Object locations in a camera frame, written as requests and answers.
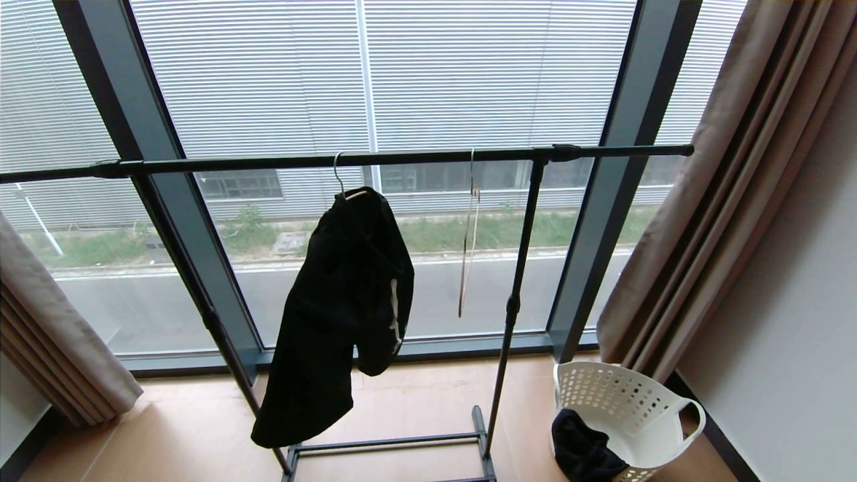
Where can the heap of clothes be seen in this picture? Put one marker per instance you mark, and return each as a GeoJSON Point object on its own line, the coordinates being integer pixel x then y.
{"type": "Point", "coordinates": [582, 448]}

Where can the window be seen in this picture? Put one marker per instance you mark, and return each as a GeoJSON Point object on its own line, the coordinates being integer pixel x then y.
{"type": "Point", "coordinates": [629, 87]}

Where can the brown curtain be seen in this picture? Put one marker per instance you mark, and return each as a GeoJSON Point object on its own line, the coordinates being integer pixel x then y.
{"type": "Point", "coordinates": [743, 147]}
{"type": "Point", "coordinates": [53, 348]}

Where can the pink clothes hanger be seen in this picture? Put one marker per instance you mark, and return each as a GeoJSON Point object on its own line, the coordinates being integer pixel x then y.
{"type": "Point", "coordinates": [339, 177]}
{"type": "Point", "coordinates": [466, 261]}

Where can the black garment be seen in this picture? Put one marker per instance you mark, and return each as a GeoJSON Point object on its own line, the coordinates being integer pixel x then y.
{"type": "Point", "coordinates": [335, 301]}

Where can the white laundry basket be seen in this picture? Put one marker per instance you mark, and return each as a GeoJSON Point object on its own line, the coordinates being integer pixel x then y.
{"type": "Point", "coordinates": [643, 408]}

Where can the black clothes rack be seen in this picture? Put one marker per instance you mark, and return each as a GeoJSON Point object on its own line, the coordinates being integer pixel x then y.
{"type": "Point", "coordinates": [435, 157]}

